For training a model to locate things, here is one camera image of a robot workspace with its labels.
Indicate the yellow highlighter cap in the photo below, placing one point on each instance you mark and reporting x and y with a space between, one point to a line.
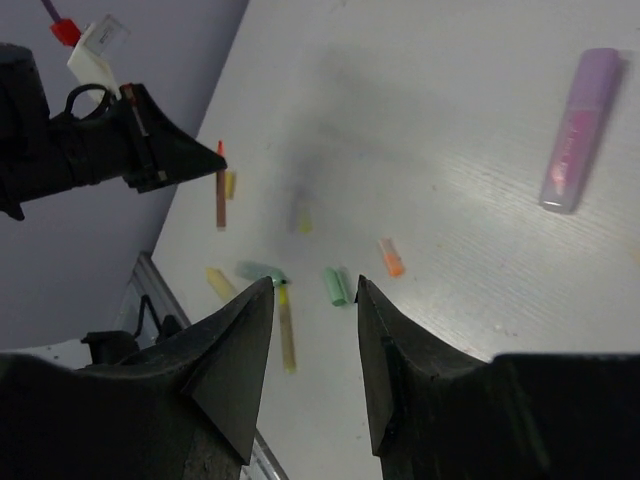
230 184

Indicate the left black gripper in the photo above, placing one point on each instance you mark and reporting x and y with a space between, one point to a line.
95 138

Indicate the yellow thin pen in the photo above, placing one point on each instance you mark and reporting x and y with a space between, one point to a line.
286 330

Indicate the green pen cap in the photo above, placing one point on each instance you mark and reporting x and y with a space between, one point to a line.
336 287

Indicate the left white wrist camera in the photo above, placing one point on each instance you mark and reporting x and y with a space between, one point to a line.
93 49

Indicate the orange pen cap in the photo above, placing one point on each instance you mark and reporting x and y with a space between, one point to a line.
391 258

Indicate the clear yellow thin cap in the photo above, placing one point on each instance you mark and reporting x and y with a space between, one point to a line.
303 221

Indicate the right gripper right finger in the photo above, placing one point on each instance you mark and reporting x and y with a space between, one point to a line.
435 412

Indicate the green highlighter pen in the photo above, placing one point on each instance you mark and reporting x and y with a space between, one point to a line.
253 271

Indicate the yellow highlighter pen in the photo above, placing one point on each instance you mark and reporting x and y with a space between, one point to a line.
220 284

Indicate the orange thin pen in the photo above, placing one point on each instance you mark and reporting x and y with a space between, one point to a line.
221 199

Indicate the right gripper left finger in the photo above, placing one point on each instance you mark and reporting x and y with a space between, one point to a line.
186 408

